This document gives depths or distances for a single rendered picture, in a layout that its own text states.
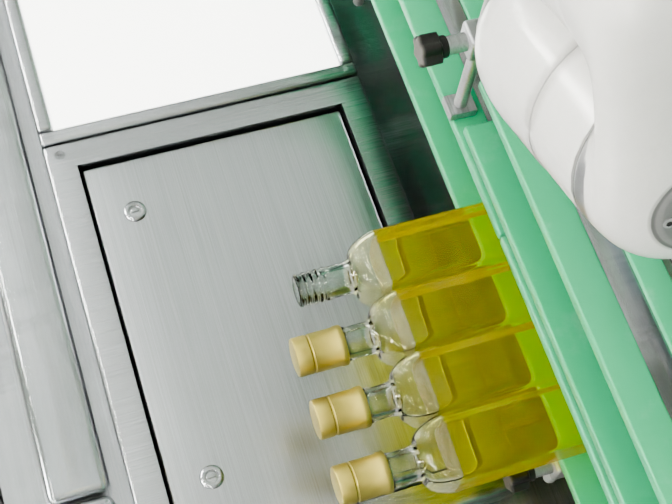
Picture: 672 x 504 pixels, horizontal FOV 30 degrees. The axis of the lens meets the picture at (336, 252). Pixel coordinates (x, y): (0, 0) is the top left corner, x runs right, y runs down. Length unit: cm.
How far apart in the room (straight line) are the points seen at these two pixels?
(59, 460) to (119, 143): 33
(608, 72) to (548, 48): 10
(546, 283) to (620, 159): 50
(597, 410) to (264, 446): 32
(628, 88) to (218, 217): 78
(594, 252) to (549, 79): 39
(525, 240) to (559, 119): 47
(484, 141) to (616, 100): 58
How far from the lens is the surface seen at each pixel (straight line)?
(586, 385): 103
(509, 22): 64
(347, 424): 103
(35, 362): 121
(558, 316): 104
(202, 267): 123
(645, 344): 97
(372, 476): 102
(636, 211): 58
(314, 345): 105
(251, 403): 118
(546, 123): 61
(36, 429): 119
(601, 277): 98
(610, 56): 52
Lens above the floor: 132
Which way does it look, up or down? 12 degrees down
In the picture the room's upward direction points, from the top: 105 degrees counter-clockwise
